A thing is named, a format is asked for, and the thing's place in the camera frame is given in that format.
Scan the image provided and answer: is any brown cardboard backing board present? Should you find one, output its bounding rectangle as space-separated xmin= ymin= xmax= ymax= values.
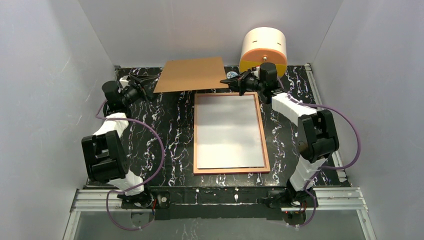
xmin=153 ymin=57 xmax=228 ymax=93

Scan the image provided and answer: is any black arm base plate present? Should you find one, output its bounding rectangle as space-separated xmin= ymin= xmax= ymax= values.
xmin=119 ymin=186 xmax=319 ymax=225

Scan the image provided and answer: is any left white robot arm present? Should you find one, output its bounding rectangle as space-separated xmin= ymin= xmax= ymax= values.
xmin=81 ymin=74 xmax=159 ymax=200

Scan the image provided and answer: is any aluminium front rail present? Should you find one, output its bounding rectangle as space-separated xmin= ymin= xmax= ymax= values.
xmin=62 ymin=187 xmax=377 ymax=240

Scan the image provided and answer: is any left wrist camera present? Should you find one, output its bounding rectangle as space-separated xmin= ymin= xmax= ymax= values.
xmin=119 ymin=75 xmax=131 ymax=89

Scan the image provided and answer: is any small blue white jar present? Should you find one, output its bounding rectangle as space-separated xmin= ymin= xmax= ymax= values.
xmin=226 ymin=71 xmax=239 ymax=79

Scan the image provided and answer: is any pink photo frame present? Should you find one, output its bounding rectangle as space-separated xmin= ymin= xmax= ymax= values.
xmin=192 ymin=92 xmax=271 ymax=176

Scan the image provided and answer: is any round cream drawer cabinet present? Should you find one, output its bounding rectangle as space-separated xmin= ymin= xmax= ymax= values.
xmin=239 ymin=27 xmax=288 ymax=77

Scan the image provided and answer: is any beach landscape photo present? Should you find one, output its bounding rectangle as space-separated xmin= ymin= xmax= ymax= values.
xmin=196 ymin=95 xmax=267 ymax=170

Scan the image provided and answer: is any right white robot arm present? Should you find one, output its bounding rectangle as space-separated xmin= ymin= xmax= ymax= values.
xmin=220 ymin=62 xmax=340 ymax=202

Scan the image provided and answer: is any aluminium right side rail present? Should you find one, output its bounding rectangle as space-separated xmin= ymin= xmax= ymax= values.
xmin=304 ymin=63 xmax=347 ymax=185

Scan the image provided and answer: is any aluminium rail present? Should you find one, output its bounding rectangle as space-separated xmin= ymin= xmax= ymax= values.
xmin=62 ymin=187 xmax=377 ymax=240
xmin=304 ymin=63 xmax=347 ymax=185

